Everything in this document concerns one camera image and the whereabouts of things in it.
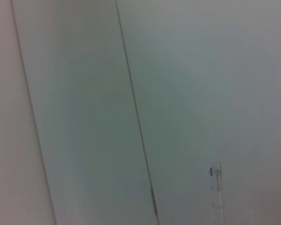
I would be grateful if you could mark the clear plastic ruler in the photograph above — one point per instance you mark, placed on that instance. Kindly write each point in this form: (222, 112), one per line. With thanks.
(218, 187)

